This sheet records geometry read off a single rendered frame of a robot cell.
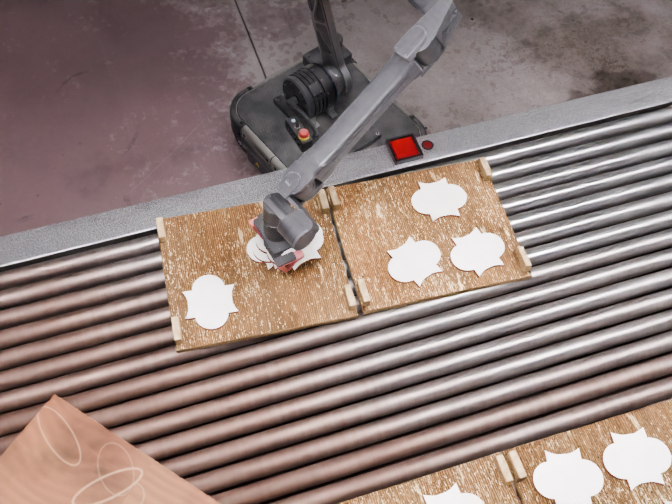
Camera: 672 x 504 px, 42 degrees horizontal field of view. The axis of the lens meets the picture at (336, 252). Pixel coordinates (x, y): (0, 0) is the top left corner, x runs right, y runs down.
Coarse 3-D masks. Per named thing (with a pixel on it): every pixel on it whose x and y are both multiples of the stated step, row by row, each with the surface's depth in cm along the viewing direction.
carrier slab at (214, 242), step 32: (192, 224) 207; (224, 224) 208; (320, 224) 209; (192, 256) 203; (224, 256) 203; (320, 256) 204; (256, 288) 199; (288, 288) 199; (320, 288) 199; (192, 320) 194; (256, 320) 195; (288, 320) 195; (320, 320) 195
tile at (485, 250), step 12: (456, 240) 207; (468, 240) 207; (480, 240) 207; (492, 240) 207; (456, 252) 205; (468, 252) 205; (480, 252) 205; (492, 252) 205; (456, 264) 203; (468, 264) 203; (480, 264) 203; (492, 264) 204
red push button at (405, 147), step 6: (408, 138) 224; (390, 144) 223; (396, 144) 223; (402, 144) 223; (408, 144) 223; (414, 144) 223; (396, 150) 222; (402, 150) 222; (408, 150) 222; (414, 150) 222; (396, 156) 221; (402, 156) 221; (408, 156) 221
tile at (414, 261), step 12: (408, 240) 206; (396, 252) 204; (408, 252) 204; (420, 252) 205; (432, 252) 205; (396, 264) 203; (408, 264) 203; (420, 264) 203; (432, 264) 203; (396, 276) 201; (408, 276) 201; (420, 276) 201
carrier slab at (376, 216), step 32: (352, 192) 214; (384, 192) 214; (480, 192) 215; (352, 224) 209; (384, 224) 209; (416, 224) 210; (448, 224) 210; (480, 224) 210; (352, 256) 204; (384, 256) 205; (448, 256) 205; (512, 256) 206; (384, 288) 200; (416, 288) 200; (448, 288) 201; (480, 288) 202
